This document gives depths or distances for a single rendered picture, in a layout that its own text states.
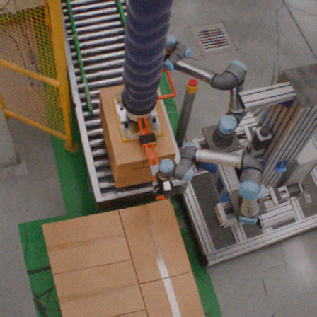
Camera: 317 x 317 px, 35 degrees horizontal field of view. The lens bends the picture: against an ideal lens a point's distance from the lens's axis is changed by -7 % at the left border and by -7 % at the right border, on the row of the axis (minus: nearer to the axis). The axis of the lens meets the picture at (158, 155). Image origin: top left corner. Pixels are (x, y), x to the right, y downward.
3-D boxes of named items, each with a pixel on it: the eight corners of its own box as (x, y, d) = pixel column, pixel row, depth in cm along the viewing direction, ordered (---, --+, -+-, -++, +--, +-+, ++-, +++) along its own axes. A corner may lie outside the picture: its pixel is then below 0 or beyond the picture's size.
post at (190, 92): (173, 142, 481) (187, 81, 391) (180, 141, 483) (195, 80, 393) (175, 149, 479) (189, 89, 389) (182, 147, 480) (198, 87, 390)
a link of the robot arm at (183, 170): (197, 160, 303) (177, 156, 303) (192, 178, 298) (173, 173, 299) (194, 166, 310) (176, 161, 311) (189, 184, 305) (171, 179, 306)
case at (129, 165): (99, 116, 409) (99, 88, 373) (150, 107, 416) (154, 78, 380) (116, 188, 385) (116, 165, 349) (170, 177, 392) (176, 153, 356)
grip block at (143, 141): (138, 138, 347) (139, 134, 342) (153, 135, 349) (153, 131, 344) (141, 149, 344) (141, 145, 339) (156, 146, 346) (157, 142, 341)
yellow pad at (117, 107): (112, 100, 370) (112, 95, 365) (125, 97, 372) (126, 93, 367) (122, 142, 356) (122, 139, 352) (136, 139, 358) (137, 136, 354)
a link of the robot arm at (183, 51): (183, 64, 340) (169, 56, 342) (192, 54, 345) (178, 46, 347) (184, 58, 333) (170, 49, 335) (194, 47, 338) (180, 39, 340)
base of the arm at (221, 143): (228, 126, 374) (231, 119, 365) (235, 144, 368) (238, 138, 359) (208, 131, 371) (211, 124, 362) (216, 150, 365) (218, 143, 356)
